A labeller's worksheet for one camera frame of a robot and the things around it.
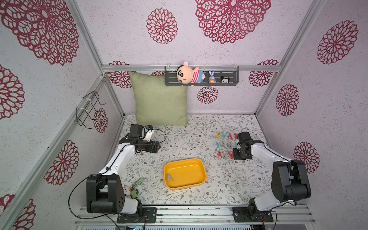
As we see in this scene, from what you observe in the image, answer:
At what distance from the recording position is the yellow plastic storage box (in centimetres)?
85

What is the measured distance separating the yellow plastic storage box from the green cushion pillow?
0.32 m

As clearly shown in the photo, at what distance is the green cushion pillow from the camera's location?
0.95 m
